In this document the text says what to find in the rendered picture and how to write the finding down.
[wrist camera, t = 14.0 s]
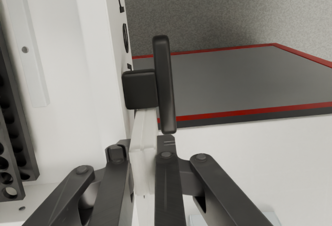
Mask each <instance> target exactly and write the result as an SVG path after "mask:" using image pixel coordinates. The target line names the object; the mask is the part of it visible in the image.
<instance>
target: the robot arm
mask: <svg viewBox="0 0 332 226"><path fill-rule="evenodd" d="M105 154H106V160H107V163H106V167H104V168H102V169H98V170H95V171H94V169H93V167H92V166H91V165H81V166H78V167H76V168H74V169H73V170H72V171H71V172H70V173H69V174H68V175H67V176H66V177H65V178H64V180H63V181H62V182H61V183H60V184H59V185H58V186H57V187H56V188H55V189H54V191H53V192H52V193H51V194H50V195H49V196H48V197H47V198H46V199H45V200H44V202H43V203H42V204H41V205H40V206H39V207H38V208H37V209H36V210H35V211H34V212H33V214H32V215H31V216H30V217H29V218H28V219H27V220H26V221H25V222H24V223H23V224H22V225H21V226H132V216H133V207H134V193H135V194H136V195H137V196H142V195H146V194H147V193H149V194H150V195H152V194H154V195H155V209H154V226H186V218H185V210H184V202H183V195H190V196H192V197H193V201H194V203H195V204H196V206H197V208H198V210H199V212H200V213H201V215H202V217H203V218H204V220H205V222H206V223H207V225H208V226H273V225H272V223H271V222H270V221H269V220H268V219H267V218H266V217H265V216H264V214H263V213H262V212H261V211H260V210H259V209H258V208H257V207H256V205H255V204H254V203H253V202H252V201H251V200H250V199H249V198H248V196H247V195H246V194H245V193H244V192H243V191H242V190H241V189H240V187H239V186H238V185H237V184H236V183H235V182H234V181H233V180H232V178H231V177H230V176H229V175H228V174H227V173H226V172H225V171H224V169H223V168H222V167H221V166H220V165H219V164H218V163H217V162H216V160H215V159H214V158H213V157H212V156H211V155H209V154H206V153H198V154H195V155H193V156H191V157H190V160H184V159H181V158H179V157H178V156H177V152H176V144H175V137H174V136H173V135H171V134H168V135H159V131H158V122H157V113H156V108H147V109H137V110H136V115H135V120H134V126H133V131H132V136H131V139H122V140H119V141H118V142H117V143H116V144H113V145H110V146H108V147H107V148H106V149H105ZM133 190H134V191H133Z"/></svg>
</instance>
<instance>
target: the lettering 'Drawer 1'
mask: <svg viewBox="0 0 332 226"><path fill-rule="evenodd" d="M119 4H120V13H122V12H124V11H125V10H124V6H123V7H122V6H121V3H120V0H119ZM123 36H124V45H125V50H126V52H127V53H128V50H129V47H128V36H127V28H126V24H125V23H123ZM127 68H128V69H130V70H131V71H132V67H131V65H130V64H128V63H127ZM136 110H137V109H136ZM136 110H134V117H135V115H136Z"/></svg>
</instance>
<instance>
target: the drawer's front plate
mask: <svg viewBox="0 0 332 226"><path fill-rule="evenodd" d="M76 1H77V7H78V13H79V18H80V24H81V30H82V35H83V42H84V48H85V54H86V59H87V65H88V71H89V76H90V82H91V87H92V93H93V98H94V104H95V110H96V115H97V121H98V127H99V132H100V138H101V144H102V149H103V154H104V160H105V165H106V163H107V160H106V154H105V149H106V148H107V147H108V146H110V145H113V144H116V143H117V142H118V141H119V140H122V139H131V136H132V131H133V126H134V110H128V109H127V108H126V106H125V97H124V90H123V83H122V75H123V72H125V71H130V69H128V68H127V63H128V64H130V65H131V67H132V71H133V64H132V57H131V49H130V41H129V34H128V26H127V18H126V10H125V0H120V3H121V6H122V7H123V6H124V12H122V13H120V4H119V0H76ZM123 23H125V24H126V28H127V36H128V47H129V50H128V53H127V52H126V50H125V43H124V36H123ZM133 191H134V190H133ZM147 213H148V193H147V194H146V195H145V198H144V196H143V195H142V196H137V195H136V194H135V193H134V207H133V216H132V226H147Z"/></svg>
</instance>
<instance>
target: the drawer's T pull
mask: <svg viewBox="0 0 332 226"><path fill-rule="evenodd" d="M152 49H153V58H154V67H155V69H143V70H134V71H125V72H123V75H122V83H123V90H124V99H125V106H126V108H127V109H128V110H136V109H146V108H156V107H159V114H160V124H161V132H162V134H164V135H168V134H175V133H176V132H177V126H176V114H175V102H174V91H173V80H172V68H171V57H170V45H169V38H168V36H167V35H158V36H153V37H152Z"/></svg>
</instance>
